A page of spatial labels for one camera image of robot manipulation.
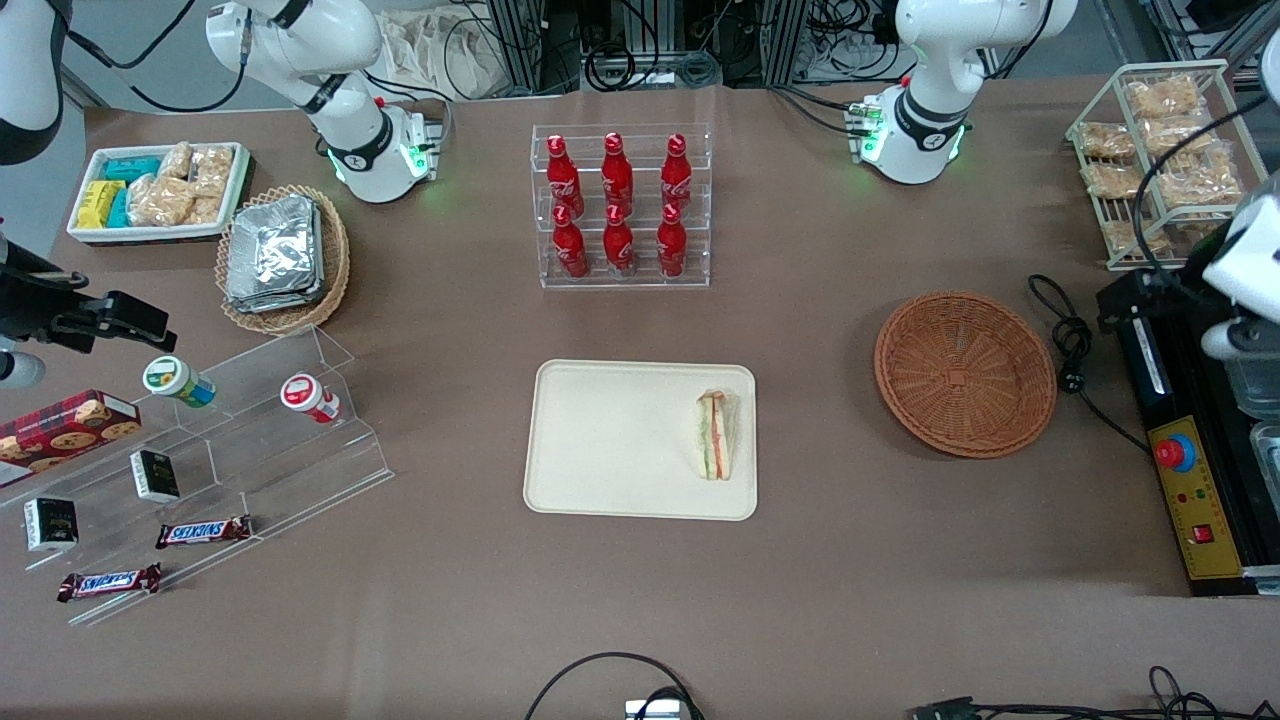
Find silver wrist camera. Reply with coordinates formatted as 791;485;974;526
1200;320;1280;363
0;350;47;391

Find black left base cables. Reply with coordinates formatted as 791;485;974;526
768;83;873;138

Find black cable with connector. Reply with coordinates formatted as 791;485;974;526
910;665;1280;720

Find red cookie box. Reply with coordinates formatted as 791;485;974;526
0;389;142;479

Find white wire shelf rack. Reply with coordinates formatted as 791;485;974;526
1065;60;1280;273

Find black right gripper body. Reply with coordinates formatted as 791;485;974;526
0;237;91;346

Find clear acrylic bottle rack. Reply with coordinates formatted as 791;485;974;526
531;123;713;291

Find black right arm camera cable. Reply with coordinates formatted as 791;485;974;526
62;0;251;113

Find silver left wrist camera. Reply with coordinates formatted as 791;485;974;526
1200;320;1280;363

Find small black box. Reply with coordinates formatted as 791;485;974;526
23;497;79;553
130;450;182;504

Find black sealing machine yellow panel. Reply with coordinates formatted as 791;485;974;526
1110;275;1280;598

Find aluminium frame post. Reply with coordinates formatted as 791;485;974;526
762;0;813;87
488;0;583;97

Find light wicker basket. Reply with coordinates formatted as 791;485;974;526
215;185;351;336

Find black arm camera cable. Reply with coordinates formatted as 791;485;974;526
1133;93;1280;279
62;0;251;113

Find clear plastic food container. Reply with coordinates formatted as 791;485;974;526
1225;358;1280;418
1250;420;1280;486

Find yellow snack packet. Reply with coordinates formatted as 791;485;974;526
78;180;126;229

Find stack of foil containers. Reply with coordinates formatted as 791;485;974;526
225;195;326;314

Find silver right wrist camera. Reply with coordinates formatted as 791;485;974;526
0;350;47;391

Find plastic-wrapped triangle sandwich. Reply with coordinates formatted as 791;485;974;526
695;389;741;482

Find round brown wicker basket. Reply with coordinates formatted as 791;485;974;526
873;291;1059;460

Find cream rectangular plastic tray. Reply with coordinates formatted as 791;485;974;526
523;359;759;522

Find white cloth bag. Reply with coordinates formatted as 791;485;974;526
378;8;503;101

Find clear acrylic stepped stand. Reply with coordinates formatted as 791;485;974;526
0;323;396;628

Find green-lid white cup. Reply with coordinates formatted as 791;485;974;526
143;355;217;409

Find red-lid white cup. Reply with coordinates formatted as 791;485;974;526
280;373;342;425

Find brown Snickers bar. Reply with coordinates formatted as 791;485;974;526
155;515;253;550
57;563;163;603

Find coiled black cable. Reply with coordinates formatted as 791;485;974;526
584;38;638;93

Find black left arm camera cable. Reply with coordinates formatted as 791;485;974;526
1133;93;1280;279

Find black power cable with plug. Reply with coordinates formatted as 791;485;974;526
1028;275;1151;453

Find black looped table cable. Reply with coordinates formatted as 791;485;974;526
525;652;706;720

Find white plastic snack bin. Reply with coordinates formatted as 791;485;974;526
67;142;252;245

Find red aluminium cola bottle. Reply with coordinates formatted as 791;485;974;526
546;134;585;213
661;133;693;211
552;205;591;279
603;204;637;276
601;132;635;211
657;203;689;278

